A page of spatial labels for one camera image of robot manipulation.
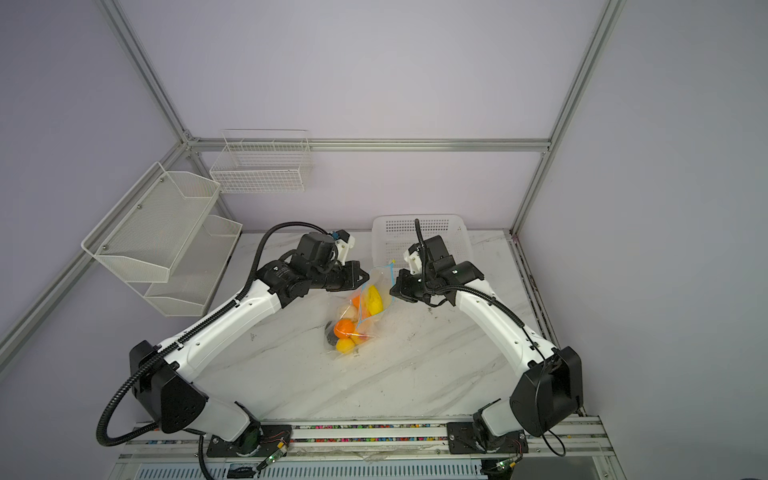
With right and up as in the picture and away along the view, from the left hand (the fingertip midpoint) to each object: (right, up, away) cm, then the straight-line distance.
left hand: (367, 278), depth 75 cm
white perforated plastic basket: (+7, +14, +41) cm, 43 cm away
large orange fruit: (-7, -15, +9) cm, 19 cm away
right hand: (+5, -3, +2) cm, 6 cm away
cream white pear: (-6, -11, +13) cm, 19 cm away
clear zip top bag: (-4, -14, +13) cm, 19 cm away
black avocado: (-12, -18, +11) cm, 24 cm away
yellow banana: (+1, -8, +11) cm, 14 cm away
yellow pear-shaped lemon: (-7, -20, +10) cm, 24 cm away
